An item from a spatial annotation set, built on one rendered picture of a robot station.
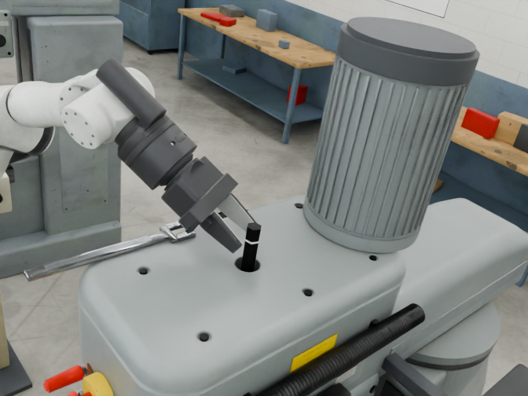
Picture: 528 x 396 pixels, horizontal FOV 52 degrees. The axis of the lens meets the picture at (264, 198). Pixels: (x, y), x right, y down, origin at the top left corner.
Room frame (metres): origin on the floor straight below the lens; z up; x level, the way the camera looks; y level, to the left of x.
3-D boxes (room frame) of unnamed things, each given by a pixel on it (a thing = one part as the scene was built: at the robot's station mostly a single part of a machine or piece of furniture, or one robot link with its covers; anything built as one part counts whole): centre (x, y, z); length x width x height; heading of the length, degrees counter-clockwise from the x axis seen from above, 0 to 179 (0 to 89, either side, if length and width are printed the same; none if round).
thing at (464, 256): (0.99, -0.35, 1.66); 0.80 x 0.23 x 0.20; 135
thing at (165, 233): (0.61, 0.19, 1.89); 0.24 x 0.04 x 0.01; 133
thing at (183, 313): (0.65, 0.00, 1.81); 0.47 x 0.26 x 0.16; 135
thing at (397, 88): (0.81, -0.17, 2.05); 0.20 x 0.20 x 0.32
